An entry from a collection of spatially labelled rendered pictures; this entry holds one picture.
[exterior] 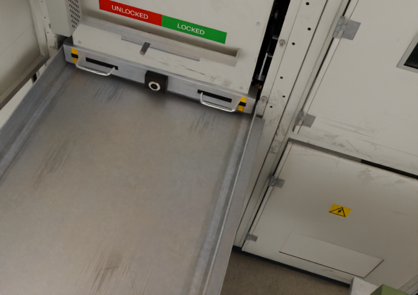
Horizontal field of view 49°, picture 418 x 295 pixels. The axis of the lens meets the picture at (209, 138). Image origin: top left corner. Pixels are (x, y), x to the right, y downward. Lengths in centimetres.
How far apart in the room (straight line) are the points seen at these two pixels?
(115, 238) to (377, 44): 70
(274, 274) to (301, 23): 120
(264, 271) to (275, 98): 96
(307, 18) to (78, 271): 72
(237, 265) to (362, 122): 97
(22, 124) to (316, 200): 90
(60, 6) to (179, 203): 52
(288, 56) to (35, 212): 68
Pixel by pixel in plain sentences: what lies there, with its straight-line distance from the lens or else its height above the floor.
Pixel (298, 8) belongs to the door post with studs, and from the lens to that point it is 104.
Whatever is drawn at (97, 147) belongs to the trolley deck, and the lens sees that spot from 117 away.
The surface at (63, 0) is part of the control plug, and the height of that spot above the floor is 116.
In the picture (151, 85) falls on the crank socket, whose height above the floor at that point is 90.
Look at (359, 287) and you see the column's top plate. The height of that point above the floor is 75.
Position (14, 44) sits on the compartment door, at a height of 95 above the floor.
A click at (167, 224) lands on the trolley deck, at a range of 105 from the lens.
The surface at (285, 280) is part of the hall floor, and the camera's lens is 199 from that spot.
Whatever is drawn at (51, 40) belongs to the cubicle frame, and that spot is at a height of 91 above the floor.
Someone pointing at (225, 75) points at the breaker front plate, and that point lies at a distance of 119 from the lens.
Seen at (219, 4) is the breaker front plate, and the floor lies 117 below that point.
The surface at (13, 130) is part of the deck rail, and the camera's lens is 121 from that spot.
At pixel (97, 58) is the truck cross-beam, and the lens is 129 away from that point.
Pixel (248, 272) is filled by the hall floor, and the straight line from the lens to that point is 196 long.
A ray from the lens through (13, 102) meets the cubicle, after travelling 163.
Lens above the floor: 179
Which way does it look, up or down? 52 degrees down
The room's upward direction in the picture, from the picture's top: 12 degrees clockwise
